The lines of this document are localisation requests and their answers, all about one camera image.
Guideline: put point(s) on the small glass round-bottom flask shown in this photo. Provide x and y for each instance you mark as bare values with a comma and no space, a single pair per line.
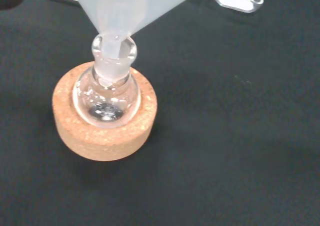
107,103

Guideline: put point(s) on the black cloth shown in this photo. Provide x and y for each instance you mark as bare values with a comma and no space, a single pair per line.
225,136

